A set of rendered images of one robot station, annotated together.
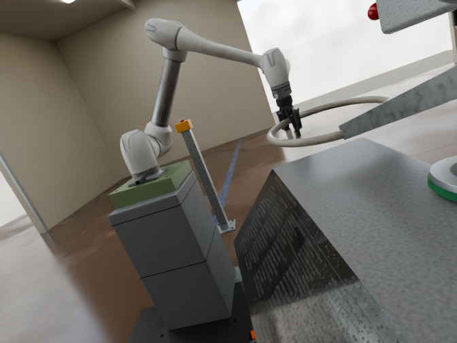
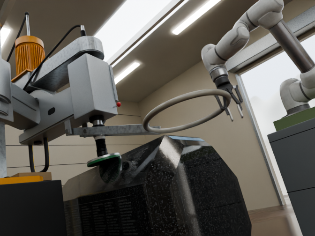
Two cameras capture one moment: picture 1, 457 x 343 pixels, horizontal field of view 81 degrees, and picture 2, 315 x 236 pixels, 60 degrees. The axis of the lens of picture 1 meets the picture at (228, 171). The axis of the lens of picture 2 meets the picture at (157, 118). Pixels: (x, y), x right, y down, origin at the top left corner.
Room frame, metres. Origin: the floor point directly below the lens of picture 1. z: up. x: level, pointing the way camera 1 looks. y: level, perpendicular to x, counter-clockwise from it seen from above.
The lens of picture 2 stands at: (1.64, -1.71, 0.48)
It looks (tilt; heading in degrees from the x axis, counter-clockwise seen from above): 18 degrees up; 122
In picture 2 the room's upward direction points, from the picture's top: 13 degrees counter-clockwise
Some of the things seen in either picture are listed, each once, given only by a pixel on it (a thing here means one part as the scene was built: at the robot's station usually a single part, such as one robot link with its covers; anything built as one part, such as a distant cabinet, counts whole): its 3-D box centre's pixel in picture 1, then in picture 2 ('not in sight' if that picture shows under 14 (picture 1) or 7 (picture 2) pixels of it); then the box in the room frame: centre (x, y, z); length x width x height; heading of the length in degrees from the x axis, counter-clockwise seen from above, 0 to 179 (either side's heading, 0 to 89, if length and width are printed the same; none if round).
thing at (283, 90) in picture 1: (281, 90); (219, 75); (1.25, -0.36, 1.08); 0.09 x 0.09 x 0.06
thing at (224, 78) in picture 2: (285, 106); (224, 86); (1.26, -0.36, 1.01); 0.08 x 0.07 x 0.09; 26
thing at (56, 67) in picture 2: not in sight; (56, 75); (0.05, -0.46, 1.63); 0.96 x 0.25 x 0.17; 1
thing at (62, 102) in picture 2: not in sight; (58, 114); (0.01, -0.45, 1.32); 0.74 x 0.23 x 0.49; 1
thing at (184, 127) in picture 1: (205, 177); not in sight; (2.37, 0.22, 0.54); 0.20 x 0.20 x 1.09; 82
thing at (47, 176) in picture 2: not in sight; (31, 178); (0.14, -0.79, 0.81); 0.20 x 0.10 x 0.05; 90
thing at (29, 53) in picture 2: not in sight; (32, 62); (-0.26, -0.45, 1.92); 0.31 x 0.28 x 0.40; 91
